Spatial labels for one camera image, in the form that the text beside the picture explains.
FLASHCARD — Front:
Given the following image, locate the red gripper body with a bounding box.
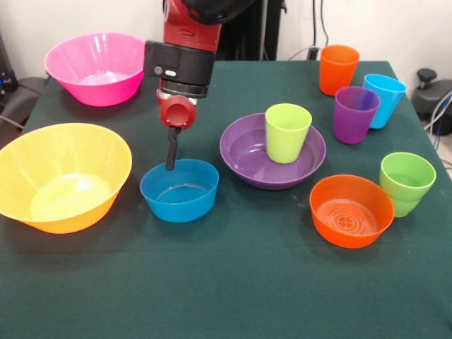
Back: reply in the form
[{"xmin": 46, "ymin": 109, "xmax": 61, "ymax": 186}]
[{"xmin": 156, "ymin": 90, "xmax": 198, "ymax": 131}]

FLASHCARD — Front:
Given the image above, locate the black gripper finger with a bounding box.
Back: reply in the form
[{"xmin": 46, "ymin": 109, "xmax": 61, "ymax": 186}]
[{"xmin": 165, "ymin": 126, "xmax": 182, "ymax": 172}]

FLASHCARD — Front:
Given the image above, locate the small blue bowl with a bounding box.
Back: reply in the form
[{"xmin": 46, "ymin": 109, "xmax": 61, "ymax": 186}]
[{"xmin": 139, "ymin": 158, "xmax": 220, "ymax": 223}]

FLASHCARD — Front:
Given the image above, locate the purple bowl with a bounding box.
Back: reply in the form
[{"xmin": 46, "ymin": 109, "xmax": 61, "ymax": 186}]
[{"xmin": 219, "ymin": 112, "xmax": 327, "ymax": 191}]

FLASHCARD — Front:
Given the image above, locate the lime yellow cup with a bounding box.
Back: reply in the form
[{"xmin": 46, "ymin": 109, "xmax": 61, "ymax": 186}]
[{"xmin": 264, "ymin": 103, "xmax": 313, "ymax": 165}]

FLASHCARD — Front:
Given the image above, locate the black computer tower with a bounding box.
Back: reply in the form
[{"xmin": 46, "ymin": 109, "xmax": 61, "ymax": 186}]
[{"xmin": 0, "ymin": 31, "xmax": 18, "ymax": 103}]

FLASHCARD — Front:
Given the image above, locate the large orange yellow bowl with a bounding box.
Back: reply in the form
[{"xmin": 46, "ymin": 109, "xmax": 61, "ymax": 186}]
[{"xmin": 0, "ymin": 122, "xmax": 133, "ymax": 234}]

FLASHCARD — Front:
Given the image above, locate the large pink bowl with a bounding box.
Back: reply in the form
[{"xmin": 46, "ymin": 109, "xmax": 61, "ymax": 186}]
[{"xmin": 43, "ymin": 31, "xmax": 146, "ymax": 107}]

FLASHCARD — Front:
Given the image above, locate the dark green tablecloth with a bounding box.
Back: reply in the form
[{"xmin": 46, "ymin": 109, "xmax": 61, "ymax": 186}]
[{"xmin": 0, "ymin": 59, "xmax": 452, "ymax": 339}]

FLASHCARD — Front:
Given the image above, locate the orange cup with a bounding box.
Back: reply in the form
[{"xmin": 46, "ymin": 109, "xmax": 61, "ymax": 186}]
[{"xmin": 319, "ymin": 44, "xmax": 360, "ymax": 97}]

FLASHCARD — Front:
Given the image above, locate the purple cup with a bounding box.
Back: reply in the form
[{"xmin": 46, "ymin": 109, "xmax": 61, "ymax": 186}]
[{"xmin": 333, "ymin": 85, "xmax": 381, "ymax": 145}]

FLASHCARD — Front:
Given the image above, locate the small orange bowl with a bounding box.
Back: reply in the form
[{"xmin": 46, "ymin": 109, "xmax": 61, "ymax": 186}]
[{"xmin": 309, "ymin": 174, "xmax": 396, "ymax": 249}]

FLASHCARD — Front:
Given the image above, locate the blue cup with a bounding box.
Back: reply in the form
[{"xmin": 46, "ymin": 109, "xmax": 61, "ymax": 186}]
[{"xmin": 363, "ymin": 73, "xmax": 407, "ymax": 130}]

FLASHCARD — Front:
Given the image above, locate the green cup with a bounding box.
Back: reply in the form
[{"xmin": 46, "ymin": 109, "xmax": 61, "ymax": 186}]
[
  {"xmin": 388, "ymin": 196, "xmax": 424, "ymax": 218},
  {"xmin": 379, "ymin": 152, "xmax": 437, "ymax": 204}
]

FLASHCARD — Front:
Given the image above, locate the black equipment with knob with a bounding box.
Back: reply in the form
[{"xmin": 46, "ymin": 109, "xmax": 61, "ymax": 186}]
[{"xmin": 412, "ymin": 69, "xmax": 452, "ymax": 123}]

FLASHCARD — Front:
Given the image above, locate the white cable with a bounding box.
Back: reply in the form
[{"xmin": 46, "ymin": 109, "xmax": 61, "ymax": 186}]
[{"xmin": 287, "ymin": 45, "xmax": 314, "ymax": 61}]

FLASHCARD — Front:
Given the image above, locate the black cable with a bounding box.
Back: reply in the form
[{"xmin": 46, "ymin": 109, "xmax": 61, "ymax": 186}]
[
  {"xmin": 320, "ymin": 0, "xmax": 332, "ymax": 47},
  {"xmin": 312, "ymin": 0, "xmax": 319, "ymax": 49}
]

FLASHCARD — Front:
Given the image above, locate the blue cable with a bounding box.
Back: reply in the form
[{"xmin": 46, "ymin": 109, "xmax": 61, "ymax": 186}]
[{"xmin": 425, "ymin": 90, "xmax": 452, "ymax": 149}]

